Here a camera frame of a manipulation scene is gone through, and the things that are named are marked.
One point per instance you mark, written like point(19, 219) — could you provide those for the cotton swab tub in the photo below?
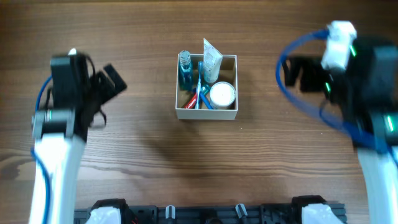
point(222, 95)

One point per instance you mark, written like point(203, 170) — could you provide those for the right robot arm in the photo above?
point(364, 93)

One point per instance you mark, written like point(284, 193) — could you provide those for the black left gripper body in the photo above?
point(100, 88)

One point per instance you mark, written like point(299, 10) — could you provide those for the blue white toothbrush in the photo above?
point(200, 68)

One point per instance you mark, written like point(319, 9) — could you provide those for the white lotion tube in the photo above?
point(212, 59)

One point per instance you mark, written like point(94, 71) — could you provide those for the blue mouthwash bottle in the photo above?
point(185, 73)

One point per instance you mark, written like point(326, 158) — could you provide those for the blue disposable razor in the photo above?
point(206, 102)

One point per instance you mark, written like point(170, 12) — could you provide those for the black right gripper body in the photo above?
point(306, 74)

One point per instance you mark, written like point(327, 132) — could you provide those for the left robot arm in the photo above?
point(77, 91)

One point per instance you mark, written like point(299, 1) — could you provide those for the white square container box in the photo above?
point(229, 74)

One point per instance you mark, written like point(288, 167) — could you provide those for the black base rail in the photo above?
point(118, 211)

